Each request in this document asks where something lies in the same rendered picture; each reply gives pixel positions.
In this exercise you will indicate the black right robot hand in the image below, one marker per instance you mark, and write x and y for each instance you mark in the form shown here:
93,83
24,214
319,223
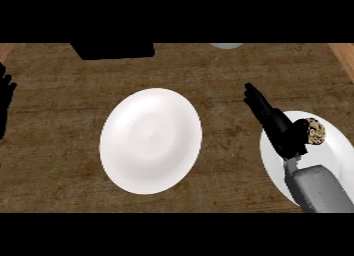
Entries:
276,125

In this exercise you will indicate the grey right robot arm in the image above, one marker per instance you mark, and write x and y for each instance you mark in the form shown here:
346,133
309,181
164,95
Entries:
321,188

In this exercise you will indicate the tan frosted cupcake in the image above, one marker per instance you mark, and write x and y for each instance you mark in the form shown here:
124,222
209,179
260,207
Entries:
315,131

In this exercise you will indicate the large white plate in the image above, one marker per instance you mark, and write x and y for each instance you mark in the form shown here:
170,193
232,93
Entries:
151,141

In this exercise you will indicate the pale grey round object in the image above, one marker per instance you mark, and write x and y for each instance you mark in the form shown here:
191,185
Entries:
226,45

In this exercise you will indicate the black box appliance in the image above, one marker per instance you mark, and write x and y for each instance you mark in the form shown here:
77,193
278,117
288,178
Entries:
114,50

